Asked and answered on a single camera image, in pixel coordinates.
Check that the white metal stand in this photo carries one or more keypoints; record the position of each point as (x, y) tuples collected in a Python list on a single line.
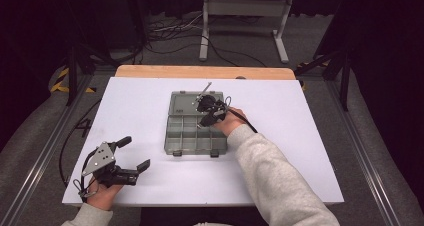
[(245, 7)]

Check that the person's right hand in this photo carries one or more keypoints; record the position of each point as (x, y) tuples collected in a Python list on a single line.
[(231, 121)]

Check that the yellow black floor tape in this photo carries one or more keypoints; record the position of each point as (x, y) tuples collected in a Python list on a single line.
[(60, 81)]

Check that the aluminium floor rail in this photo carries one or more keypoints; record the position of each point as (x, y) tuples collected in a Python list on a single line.
[(363, 152), (40, 159)]

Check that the person's left hand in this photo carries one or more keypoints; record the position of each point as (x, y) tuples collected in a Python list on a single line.
[(103, 196)]

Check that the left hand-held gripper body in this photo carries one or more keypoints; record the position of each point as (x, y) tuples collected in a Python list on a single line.
[(100, 161)]

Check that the grey transparent compartment box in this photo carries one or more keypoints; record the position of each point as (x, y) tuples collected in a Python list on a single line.
[(190, 139)]

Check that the black tripod stand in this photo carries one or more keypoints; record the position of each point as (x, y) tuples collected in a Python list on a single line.
[(75, 69), (336, 62)]

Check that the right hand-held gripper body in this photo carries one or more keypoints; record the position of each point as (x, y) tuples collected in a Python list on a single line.
[(211, 106)]

